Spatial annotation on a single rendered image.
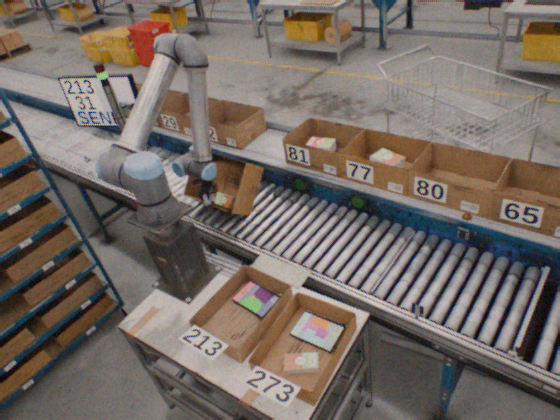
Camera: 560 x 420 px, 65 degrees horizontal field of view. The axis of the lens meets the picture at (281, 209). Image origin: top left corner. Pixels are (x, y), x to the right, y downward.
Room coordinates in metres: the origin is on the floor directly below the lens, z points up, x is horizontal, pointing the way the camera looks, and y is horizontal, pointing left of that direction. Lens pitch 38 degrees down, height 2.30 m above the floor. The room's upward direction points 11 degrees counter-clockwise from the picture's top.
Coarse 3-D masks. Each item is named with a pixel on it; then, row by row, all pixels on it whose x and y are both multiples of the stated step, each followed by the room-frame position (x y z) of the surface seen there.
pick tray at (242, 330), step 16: (240, 272) 1.48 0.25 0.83; (256, 272) 1.46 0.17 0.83; (224, 288) 1.40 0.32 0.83; (240, 288) 1.45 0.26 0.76; (272, 288) 1.40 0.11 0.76; (288, 288) 1.31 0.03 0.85; (208, 304) 1.32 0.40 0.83; (224, 304) 1.37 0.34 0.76; (192, 320) 1.24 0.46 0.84; (208, 320) 1.29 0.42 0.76; (224, 320) 1.28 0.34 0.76; (240, 320) 1.26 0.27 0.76; (256, 320) 1.24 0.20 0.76; (272, 320) 1.20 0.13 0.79; (224, 336) 1.19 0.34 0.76; (240, 336) 1.17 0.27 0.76; (256, 336) 1.12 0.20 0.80; (224, 352) 1.11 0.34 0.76; (240, 352) 1.05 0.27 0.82
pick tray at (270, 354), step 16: (288, 304) 1.22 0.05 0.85; (304, 304) 1.26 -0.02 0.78; (320, 304) 1.21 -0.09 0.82; (288, 320) 1.20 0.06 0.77; (336, 320) 1.16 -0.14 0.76; (352, 320) 1.08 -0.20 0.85; (272, 336) 1.11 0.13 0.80; (288, 336) 1.13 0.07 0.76; (256, 352) 1.03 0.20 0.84; (272, 352) 1.07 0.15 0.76; (288, 352) 1.05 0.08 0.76; (320, 352) 1.02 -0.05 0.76; (336, 352) 0.96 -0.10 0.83; (272, 368) 0.99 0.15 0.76; (320, 368) 0.95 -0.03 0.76; (304, 384) 0.90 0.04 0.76; (320, 384) 0.86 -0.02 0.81; (304, 400) 0.84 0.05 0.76
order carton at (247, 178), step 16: (224, 160) 2.33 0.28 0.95; (224, 176) 2.26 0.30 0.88; (240, 176) 2.19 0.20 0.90; (256, 176) 2.09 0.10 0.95; (192, 192) 2.22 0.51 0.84; (224, 192) 2.20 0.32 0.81; (240, 192) 1.98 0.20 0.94; (256, 192) 2.07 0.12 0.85; (224, 208) 2.03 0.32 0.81; (240, 208) 1.96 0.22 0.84
